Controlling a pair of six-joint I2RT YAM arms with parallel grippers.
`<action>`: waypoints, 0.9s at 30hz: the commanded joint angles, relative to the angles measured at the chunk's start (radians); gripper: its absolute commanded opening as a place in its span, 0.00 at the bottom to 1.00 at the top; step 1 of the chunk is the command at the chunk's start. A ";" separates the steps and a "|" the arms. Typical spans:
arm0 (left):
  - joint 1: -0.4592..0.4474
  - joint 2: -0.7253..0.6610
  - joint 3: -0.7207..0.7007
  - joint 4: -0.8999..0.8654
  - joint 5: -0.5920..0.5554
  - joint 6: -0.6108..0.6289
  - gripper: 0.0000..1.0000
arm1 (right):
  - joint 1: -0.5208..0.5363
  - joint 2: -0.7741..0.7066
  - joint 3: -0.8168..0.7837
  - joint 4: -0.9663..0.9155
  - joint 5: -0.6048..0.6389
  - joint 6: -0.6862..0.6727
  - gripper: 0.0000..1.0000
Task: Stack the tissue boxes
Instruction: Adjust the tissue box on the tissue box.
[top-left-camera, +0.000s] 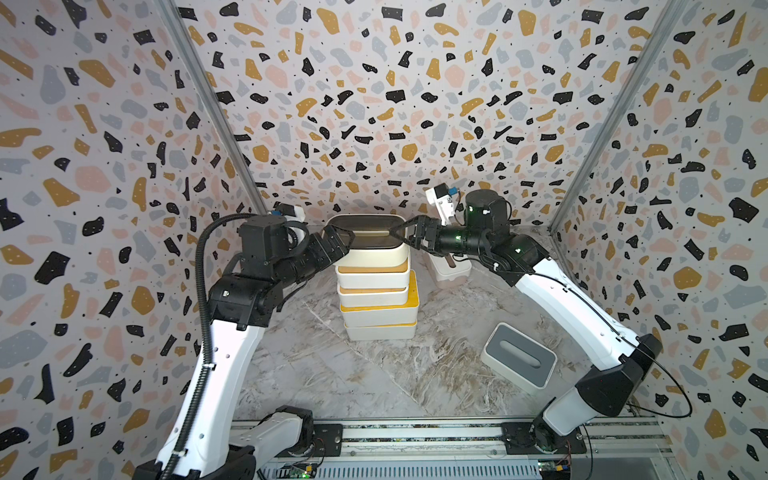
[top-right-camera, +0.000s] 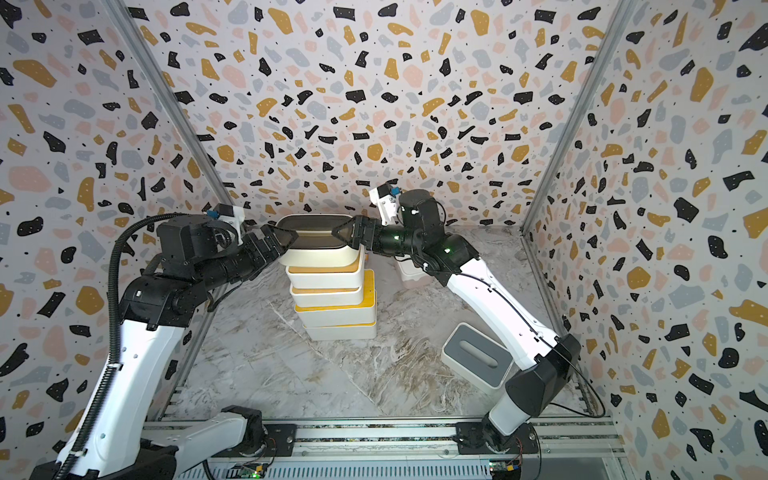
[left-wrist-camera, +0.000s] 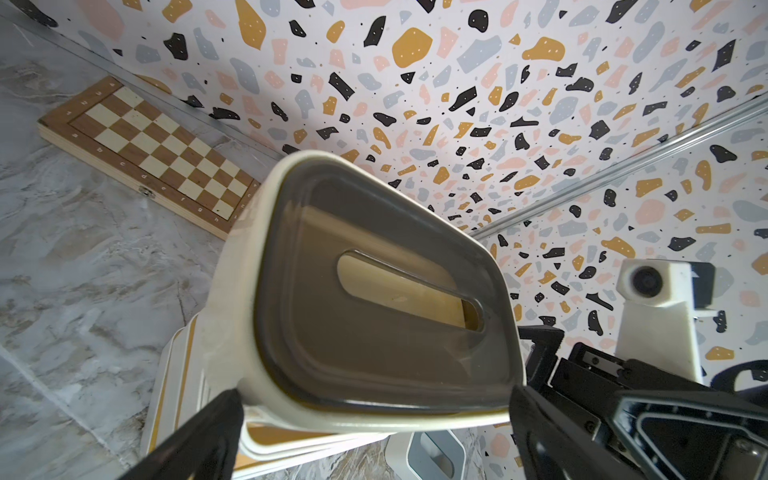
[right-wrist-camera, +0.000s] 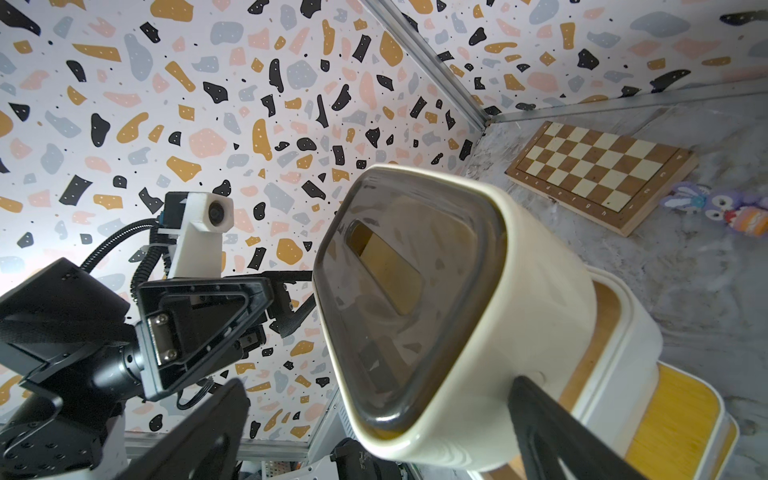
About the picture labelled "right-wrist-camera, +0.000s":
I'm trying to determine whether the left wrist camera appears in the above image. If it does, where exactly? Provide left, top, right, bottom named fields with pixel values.
left=159, top=191, right=234, bottom=278

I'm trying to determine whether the small purple object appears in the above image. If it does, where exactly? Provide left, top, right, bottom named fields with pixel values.
left=660, top=182, right=767, bottom=239

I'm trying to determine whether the wooden chess board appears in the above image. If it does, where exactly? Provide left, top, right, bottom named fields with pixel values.
left=506, top=121, right=698, bottom=237

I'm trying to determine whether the black corrugated cable conduit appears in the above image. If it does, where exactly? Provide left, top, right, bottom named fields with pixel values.
left=79, top=217, right=166, bottom=301

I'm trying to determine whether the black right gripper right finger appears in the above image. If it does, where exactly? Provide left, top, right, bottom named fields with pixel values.
left=507, top=376, right=643, bottom=479

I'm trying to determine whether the dark brown lid tissue box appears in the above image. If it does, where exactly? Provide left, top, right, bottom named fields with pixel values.
left=313, top=165, right=597, bottom=471

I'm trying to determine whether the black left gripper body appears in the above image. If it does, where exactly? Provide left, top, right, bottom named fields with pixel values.
left=1, top=258, right=146, bottom=414

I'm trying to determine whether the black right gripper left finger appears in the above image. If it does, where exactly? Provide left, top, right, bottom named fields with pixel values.
left=118, top=379, right=249, bottom=480

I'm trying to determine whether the left corner aluminium post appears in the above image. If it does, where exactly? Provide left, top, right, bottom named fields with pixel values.
left=362, top=0, right=490, bottom=131

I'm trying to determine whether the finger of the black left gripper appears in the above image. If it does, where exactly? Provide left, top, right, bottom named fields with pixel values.
left=135, top=276, right=274, bottom=401
left=261, top=270, right=316, bottom=338

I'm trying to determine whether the light bamboo lid tissue box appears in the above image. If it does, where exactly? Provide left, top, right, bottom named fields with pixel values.
left=625, top=362, right=728, bottom=479

